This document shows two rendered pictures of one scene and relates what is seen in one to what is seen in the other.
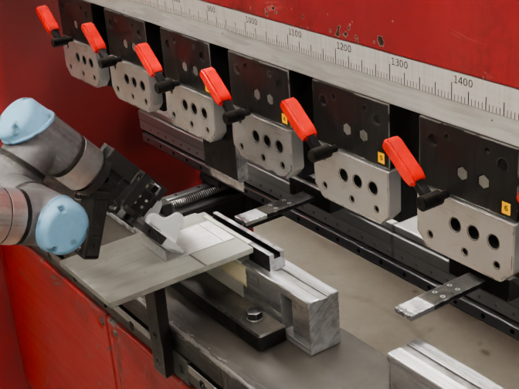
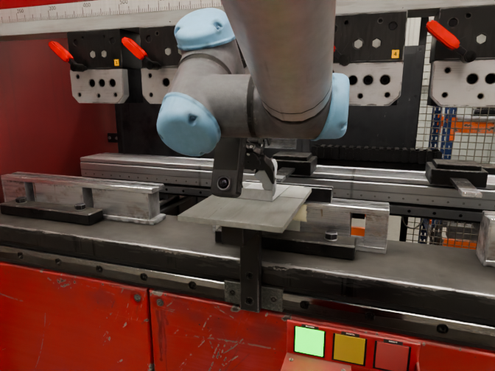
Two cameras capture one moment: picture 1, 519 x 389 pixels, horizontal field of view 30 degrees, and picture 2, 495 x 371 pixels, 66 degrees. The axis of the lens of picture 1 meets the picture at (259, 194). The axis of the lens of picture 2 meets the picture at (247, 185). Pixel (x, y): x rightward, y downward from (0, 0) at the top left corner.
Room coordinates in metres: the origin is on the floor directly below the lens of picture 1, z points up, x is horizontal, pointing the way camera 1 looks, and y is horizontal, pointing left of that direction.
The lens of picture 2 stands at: (0.86, 0.61, 1.20)
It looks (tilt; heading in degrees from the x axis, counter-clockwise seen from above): 13 degrees down; 322
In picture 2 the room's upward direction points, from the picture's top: straight up
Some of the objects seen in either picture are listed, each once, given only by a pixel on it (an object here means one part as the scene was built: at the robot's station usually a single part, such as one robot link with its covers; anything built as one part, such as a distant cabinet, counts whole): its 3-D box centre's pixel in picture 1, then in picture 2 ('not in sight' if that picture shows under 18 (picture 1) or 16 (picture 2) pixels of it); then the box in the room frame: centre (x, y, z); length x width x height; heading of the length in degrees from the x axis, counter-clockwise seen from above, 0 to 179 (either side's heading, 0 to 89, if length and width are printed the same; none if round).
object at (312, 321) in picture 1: (252, 277); (296, 218); (1.44, 0.02, 0.92); 0.39 x 0.06 x 0.10; 34
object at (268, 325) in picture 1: (221, 302); (283, 240); (1.42, 0.08, 0.89); 0.30 x 0.05 x 0.03; 34
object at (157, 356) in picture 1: (143, 323); (246, 265); (1.39, 0.21, 0.88); 0.14 x 0.04 x 0.22; 124
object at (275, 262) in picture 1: (242, 240); (286, 191); (1.46, 0.03, 0.98); 0.20 x 0.03 x 0.03; 34
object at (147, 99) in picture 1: (147, 55); (179, 66); (1.67, 0.18, 1.26); 0.15 x 0.09 x 0.17; 34
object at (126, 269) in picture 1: (156, 256); (253, 202); (1.41, 0.18, 1.00); 0.26 x 0.18 x 0.01; 124
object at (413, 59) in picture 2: not in sight; (247, 115); (1.97, -0.24, 1.12); 1.13 x 0.02 x 0.44; 34
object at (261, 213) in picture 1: (300, 194); (286, 167); (1.58, -0.07, 1.01); 0.26 x 0.12 x 0.05; 124
